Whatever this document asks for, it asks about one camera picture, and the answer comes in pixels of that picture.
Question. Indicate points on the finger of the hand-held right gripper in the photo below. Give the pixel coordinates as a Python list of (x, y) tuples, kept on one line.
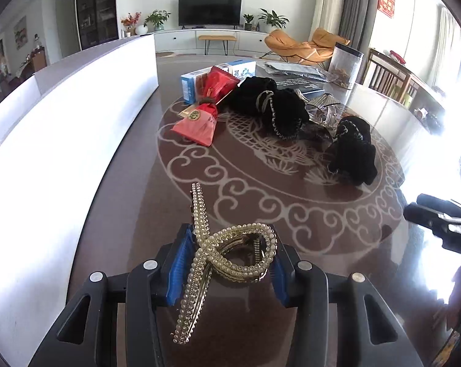
[(423, 216), (440, 203)]

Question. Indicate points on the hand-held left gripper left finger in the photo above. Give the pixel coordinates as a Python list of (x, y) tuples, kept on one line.
[(176, 267)]

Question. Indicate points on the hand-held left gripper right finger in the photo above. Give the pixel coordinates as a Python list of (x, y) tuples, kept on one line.
[(280, 283)]

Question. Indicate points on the pearl hair claw clip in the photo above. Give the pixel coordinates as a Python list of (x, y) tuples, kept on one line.
[(201, 218)]

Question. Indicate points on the white-walled cardboard box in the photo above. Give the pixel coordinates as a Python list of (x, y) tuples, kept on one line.
[(62, 122)]

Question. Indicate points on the wooden slat chair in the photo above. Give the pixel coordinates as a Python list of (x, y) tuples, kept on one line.
[(387, 76)]

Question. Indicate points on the silver rhinestone hair clip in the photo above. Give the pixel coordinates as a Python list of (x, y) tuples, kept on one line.
[(324, 105)]

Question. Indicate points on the small gold packet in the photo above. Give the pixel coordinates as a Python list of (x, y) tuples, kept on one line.
[(186, 111)]

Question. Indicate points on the white sheer curtain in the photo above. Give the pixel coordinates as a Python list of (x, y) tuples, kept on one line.
[(446, 46)]

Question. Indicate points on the clear jar black lid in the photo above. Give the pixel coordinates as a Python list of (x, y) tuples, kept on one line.
[(345, 67)]

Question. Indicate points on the black booklet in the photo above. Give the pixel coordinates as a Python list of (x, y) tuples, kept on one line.
[(303, 85)]

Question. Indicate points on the blue white carton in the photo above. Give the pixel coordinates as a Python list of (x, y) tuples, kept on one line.
[(190, 86), (242, 70)]

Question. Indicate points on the grey plastic bag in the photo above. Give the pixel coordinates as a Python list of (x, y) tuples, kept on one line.
[(291, 69)]

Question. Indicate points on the grey curtain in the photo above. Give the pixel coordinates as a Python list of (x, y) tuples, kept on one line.
[(358, 7)]

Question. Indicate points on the orange lounge chair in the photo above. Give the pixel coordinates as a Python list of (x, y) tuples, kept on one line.
[(291, 46)]

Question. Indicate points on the cream covered standing air conditioner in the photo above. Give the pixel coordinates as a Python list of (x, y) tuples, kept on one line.
[(329, 7)]

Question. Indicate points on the white tv cabinet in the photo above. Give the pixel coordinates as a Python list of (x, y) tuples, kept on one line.
[(176, 40)]

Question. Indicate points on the orange top bench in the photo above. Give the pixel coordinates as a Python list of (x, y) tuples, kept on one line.
[(217, 38)]

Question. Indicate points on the red flowers white vase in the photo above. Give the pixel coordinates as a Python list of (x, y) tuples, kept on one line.
[(140, 30)]

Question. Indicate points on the large leafy potted plant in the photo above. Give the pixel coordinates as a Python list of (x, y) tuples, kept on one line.
[(272, 18)]

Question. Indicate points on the green plant teal pot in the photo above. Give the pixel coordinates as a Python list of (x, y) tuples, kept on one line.
[(157, 18)]

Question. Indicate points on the small potted plant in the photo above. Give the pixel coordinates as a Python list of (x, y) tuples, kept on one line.
[(248, 22)]

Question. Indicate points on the black television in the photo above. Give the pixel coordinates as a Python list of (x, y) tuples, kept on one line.
[(210, 10)]

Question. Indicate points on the white door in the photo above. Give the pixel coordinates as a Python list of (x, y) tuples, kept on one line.
[(67, 26)]

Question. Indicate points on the dark glass display cabinet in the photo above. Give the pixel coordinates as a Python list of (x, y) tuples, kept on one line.
[(96, 7)]

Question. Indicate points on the red wall hanging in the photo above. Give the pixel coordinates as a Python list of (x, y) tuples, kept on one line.
[(387, 3)]

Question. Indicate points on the framed wall painting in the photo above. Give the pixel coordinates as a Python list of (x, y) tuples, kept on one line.
[(20, 32)]

